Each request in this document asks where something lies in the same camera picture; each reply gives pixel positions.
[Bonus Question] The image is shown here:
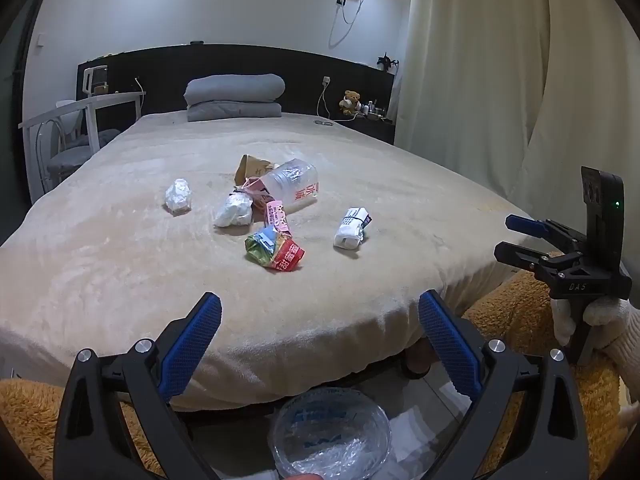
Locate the brown fluffy rug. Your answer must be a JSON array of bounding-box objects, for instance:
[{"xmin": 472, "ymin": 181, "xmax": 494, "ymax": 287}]
[{"xmin": 0, "ymin": 255, "xmax": 632, "ymax": 480}]

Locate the folded grey quilt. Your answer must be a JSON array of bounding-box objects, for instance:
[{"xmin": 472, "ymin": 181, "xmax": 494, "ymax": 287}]
[{"xmin": 183, "ymin": 74, "xmax": 286, "ymax": 122}]

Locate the bed with beige blanket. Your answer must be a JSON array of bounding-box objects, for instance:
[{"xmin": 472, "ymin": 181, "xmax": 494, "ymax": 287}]
[{"xmin": 0, "ymin": 110, "xmax": 551, "ymax": 411}]

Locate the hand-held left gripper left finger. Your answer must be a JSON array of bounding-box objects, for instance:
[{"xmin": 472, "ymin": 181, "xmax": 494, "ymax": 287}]
[{"xmin": 52, "ymin": 291, "xmax": 223, "ymax": 480}]

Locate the bin with clear bag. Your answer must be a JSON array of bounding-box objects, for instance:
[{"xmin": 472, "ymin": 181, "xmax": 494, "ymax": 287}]
[{"xmin": 268, "ymin": 387, "xmax": 392, "ymax": 480}]

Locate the brown teddy bear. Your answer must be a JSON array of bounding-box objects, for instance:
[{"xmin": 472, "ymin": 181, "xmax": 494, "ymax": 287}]
[{"xmin": 339, "ymin": 90, "xmax": 363, "ymax": 116}]

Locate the colourful snack packet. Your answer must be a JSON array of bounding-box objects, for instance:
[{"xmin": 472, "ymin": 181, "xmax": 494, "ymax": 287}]
[{"xmin": 244, "ymin": 226, "xmax": 307, "ymax": 273}]

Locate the white wall cable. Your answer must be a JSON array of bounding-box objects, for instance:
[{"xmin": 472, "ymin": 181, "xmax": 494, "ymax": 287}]
[{"xmin": 327, "ymin": 0, "xmax": 372, "ymax": 51}]

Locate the white paper pack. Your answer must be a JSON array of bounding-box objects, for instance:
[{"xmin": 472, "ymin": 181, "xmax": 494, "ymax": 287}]
[{"xmin": 333, "ymin": 207, "xmax": 374, "ymax": 251}]

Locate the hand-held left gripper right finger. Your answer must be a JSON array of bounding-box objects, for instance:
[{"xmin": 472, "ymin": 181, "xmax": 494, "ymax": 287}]
[{"xmin": 417, "ymin": 288, "xmax": 593, "ymax": 480}]

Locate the black headboard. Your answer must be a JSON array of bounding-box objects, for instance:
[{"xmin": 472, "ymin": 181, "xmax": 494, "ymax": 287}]
[{"xmin": 76, "ymin": 44, "xmax": 396, "ymax": 146}]

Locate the brown paper bag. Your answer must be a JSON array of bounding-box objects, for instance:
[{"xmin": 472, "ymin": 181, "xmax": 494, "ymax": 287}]
[{"xmin": 234, "ymin": 154, "xmax": 281, "ymax": 186}]

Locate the white plastic bag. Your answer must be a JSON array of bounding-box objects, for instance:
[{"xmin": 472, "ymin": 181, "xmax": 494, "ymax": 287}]
[{"xmin": 214, "ymin": 192, "xmax": 254, "ymax": 229}]

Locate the black nightstand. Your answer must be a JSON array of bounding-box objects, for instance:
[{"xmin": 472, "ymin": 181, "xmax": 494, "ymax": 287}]
[{"xmin": 350, "ymin": 110, "xmax": 396, "ymax": 145}]

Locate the pink drink carton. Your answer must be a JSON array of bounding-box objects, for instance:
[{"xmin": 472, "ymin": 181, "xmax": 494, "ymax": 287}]
[{"xmin": 265, "ymin": 201, "xmax": 292, "ymax": 235}]

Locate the white tissue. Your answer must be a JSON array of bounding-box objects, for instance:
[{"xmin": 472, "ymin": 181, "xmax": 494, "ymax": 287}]
[{"xmin": 164, "ymin": 178, "xmax": 194, "ymax": 215}]

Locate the cream curtain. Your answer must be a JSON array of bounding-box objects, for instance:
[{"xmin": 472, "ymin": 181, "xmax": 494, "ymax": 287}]
[{"xmin": 395, "ymin": 0, "xmax": 640, "ymax": 281}]

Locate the clear plastic bottle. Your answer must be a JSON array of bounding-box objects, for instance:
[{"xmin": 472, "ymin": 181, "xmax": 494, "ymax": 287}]
[{"xmin": 260, "ymin": 158, "xmax": 320, "ymax": 213}]

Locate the person's right hand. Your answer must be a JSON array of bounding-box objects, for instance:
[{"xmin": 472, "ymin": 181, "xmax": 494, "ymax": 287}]
[{"xmin": 551, "ymin": 296, "xmax": 640, "ymax": 357}]

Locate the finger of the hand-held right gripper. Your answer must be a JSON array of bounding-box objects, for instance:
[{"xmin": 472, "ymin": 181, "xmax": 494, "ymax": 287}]
[
  {"xmin": 494, "ymin": 241, "xmax": 582, "ymax": 281},
  {"xmin": 505, "ymin": 214, "xmax": 587, "ymax": 254}
]

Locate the white desk rack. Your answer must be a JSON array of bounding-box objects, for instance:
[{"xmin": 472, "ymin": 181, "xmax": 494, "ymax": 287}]
[{"xmin": 82, "ymin": 65, "xmax": 110, "ymax": 96}]

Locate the white metal chair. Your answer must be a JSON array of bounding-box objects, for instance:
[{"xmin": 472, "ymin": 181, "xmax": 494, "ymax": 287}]
[{"xmin": 31, "ymin": 110, "xmax": 121, "ymax": 191}]

